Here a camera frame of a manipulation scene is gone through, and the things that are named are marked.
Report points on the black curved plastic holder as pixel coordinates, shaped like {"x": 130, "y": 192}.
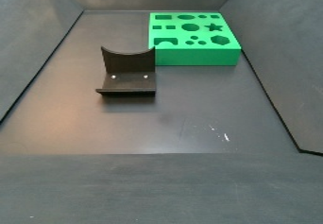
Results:
{"x": 129, "y": 67}

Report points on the green shape sorter block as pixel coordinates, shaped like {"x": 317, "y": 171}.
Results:
{"x": 193, "y": 39}

